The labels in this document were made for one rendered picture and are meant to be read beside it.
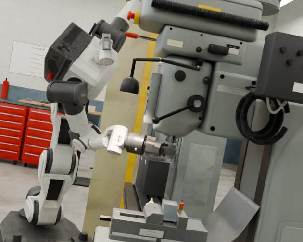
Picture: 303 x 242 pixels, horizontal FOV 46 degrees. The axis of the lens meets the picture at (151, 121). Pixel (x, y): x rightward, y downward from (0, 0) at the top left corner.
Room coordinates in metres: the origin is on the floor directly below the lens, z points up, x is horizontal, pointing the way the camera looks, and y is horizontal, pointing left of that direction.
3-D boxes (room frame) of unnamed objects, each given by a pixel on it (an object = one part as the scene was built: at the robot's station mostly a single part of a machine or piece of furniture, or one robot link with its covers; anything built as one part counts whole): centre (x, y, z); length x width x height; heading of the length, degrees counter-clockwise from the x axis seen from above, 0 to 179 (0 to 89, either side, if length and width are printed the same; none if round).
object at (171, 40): (1.51, -0.14, 1.68); 0.34 x 0.24 x 0.10; 97
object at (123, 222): (1.30, -0.09, 1.00); 0.35 x 0.15 x 0.11; 96
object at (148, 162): (1.99, -0.05, 1.04); 0.22 x 0.12 x 0.20; 14
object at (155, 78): (1.49, 0.01, 1.44); 0.04 x 0.04 x 0.21; 7
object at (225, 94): (1.53, -0.29, 1.47); 0.24 x 0.19 x 0.26; 7
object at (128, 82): (1.39, 0.11, 1.48); 0.07 x 0.07 x 0.06
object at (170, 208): (1.30, -0.12, 1.05); 0.06 x 0.05 x 0.06; 6
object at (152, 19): (1.51, -0.11, 1.81); 0.47 x 0.26 x 0.16; 97
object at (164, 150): (1.47, -0.09, 1.24); 0.06 x 0.02 x 0.03; 79
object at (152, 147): (1.52, -0.01, 1.24); 0.13 x 0.12 x 0.10; 169
